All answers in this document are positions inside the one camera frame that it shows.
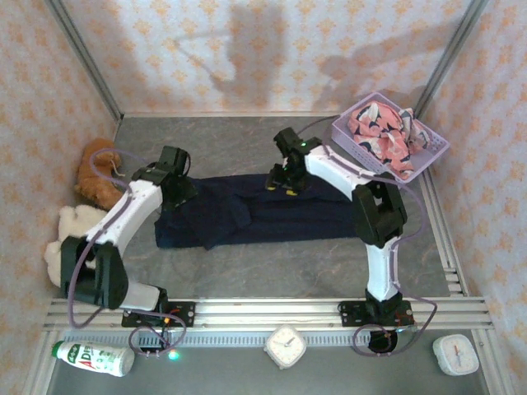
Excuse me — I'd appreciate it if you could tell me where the lavender plastic laundry basket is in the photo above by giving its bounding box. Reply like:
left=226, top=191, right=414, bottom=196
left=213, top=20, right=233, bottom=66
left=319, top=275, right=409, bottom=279
left=331, top=92, right=451, bottom=183

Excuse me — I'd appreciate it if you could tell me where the white square alarm clock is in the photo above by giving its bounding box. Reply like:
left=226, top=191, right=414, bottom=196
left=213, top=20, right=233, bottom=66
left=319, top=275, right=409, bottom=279
left=431, top=333, right=482, bottom=377
left=263, top=324, right=307, bottom=370

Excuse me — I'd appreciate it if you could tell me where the white plush bear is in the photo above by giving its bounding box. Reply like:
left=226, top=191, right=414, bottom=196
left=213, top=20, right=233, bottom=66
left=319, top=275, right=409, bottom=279
left=44, top=204, right=110, bottom=287

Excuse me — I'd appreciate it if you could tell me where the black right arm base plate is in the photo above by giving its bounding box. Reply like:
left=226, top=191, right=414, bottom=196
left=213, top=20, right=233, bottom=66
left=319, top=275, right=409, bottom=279
left=337, top=300, right=414, bottom=329

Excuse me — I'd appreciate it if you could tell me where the brown plush bear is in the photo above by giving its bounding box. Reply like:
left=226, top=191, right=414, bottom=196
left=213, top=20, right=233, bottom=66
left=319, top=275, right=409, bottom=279
left=74, top=137, right=128, bottom=211

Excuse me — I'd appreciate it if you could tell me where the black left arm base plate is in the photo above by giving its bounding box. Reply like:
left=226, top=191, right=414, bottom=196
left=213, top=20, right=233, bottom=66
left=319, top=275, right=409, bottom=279
left=121, top=301, right=195, bottom=328

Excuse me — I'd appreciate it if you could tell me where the white green drink bottle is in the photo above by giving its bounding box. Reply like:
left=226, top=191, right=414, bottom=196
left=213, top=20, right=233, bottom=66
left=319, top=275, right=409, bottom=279
left=50, top=340, right=136, bottom=378

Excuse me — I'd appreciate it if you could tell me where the aluminium frame crossbar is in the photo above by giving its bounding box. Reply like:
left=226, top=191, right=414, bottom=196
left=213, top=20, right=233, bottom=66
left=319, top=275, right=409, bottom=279
left=119, top=110, right=343, bottom=119

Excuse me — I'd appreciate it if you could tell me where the aluminium frame post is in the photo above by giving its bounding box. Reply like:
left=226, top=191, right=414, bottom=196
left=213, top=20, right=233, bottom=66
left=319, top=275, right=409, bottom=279
left=411, top=0, right=491, bottom=120
left=44, top=0, right=124, bottom=123

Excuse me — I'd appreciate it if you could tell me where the pink patterned garment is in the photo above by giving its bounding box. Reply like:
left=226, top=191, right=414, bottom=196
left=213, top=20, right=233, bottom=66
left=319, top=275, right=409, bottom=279
left=347, top=102, right=431, bottom=180

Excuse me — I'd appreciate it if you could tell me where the black round cap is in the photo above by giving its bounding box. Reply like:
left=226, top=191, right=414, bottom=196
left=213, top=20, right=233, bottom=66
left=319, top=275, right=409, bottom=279
left=369, top=328, right=399, bottom=355

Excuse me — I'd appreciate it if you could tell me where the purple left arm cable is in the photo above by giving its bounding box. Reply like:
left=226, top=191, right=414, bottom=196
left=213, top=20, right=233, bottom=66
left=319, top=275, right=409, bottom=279
left=68, top=150, right=184, bottom=358

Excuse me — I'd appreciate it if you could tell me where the grey slotted cable duct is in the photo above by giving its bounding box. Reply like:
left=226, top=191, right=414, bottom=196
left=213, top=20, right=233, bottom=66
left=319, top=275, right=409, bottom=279
left=53, top=331, right=437, bottom=347

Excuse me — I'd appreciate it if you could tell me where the navy blue garment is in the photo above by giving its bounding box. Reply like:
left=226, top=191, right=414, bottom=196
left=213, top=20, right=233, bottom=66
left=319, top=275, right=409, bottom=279
left=154, top=173, right=366, bottom=251

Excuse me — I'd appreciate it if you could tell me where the aluminium mounting rail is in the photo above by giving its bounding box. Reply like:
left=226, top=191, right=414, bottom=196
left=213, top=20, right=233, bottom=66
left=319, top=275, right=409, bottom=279
left=43, top=298, right=494, bottom=330

